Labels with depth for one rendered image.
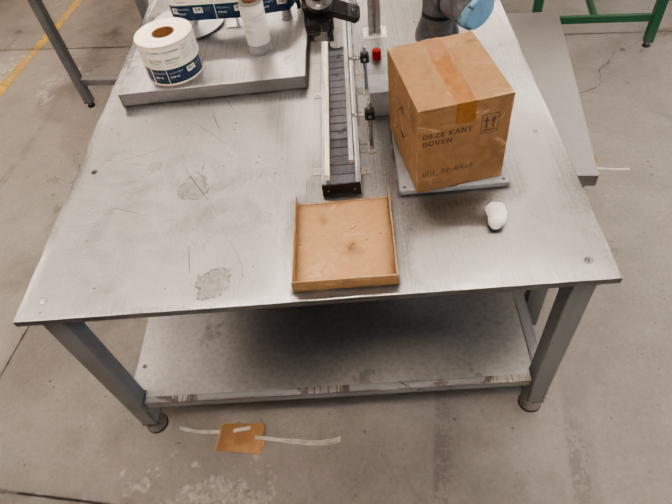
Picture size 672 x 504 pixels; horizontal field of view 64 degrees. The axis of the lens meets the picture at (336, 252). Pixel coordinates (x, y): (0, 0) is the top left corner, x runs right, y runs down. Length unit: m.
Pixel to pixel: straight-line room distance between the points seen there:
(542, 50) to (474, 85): 0.75
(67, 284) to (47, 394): 1.00
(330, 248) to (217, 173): 0.48
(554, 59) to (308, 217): 1.06
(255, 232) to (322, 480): 0.93
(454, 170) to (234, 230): 0.62
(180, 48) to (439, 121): 1.00
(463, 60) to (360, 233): 0.52
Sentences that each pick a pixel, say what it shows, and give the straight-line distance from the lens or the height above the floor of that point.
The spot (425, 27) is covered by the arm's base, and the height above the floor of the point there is 0.95.
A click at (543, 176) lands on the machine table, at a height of 0.83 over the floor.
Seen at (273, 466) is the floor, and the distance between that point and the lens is 2.04.
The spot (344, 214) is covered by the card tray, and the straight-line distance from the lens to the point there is 1.47.
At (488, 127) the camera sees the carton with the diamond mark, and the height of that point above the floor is 1.03.
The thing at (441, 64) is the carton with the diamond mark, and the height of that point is 1.12.
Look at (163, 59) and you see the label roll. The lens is 2.01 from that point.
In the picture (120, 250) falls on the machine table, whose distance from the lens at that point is 1.59.
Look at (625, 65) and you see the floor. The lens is 3.72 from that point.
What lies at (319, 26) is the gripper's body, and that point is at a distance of 1.66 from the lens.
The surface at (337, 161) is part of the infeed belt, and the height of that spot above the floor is 0.88.
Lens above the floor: 1.90
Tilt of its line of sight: 50 degrees down
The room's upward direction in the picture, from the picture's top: 10 degrees counter-clockwise
